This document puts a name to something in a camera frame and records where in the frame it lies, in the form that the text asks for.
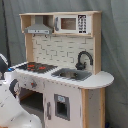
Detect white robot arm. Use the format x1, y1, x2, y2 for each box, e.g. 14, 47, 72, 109
0, 53, 42, 128

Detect wooden toy kitchen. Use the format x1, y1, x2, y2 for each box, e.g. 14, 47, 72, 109
5, 11, 114, 128

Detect metal sink basin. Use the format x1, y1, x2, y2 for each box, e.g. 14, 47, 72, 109
52, 68, 92, 81

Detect black faucet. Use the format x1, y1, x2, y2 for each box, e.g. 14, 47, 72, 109
75, 51, 93, 70

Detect black stovetop red burners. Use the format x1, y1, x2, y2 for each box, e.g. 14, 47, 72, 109
18, 62, 55, 73

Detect right red oven knob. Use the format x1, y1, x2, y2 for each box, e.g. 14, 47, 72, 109
31, 82, 37, 88

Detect white cabinet door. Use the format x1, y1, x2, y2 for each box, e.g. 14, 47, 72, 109
44, 82, 82, 128

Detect toy microwave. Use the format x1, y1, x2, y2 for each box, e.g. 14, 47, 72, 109
55, 15, 91, 34

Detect grey range hood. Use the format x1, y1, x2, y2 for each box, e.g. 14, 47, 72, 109
24, 16, 53, 34

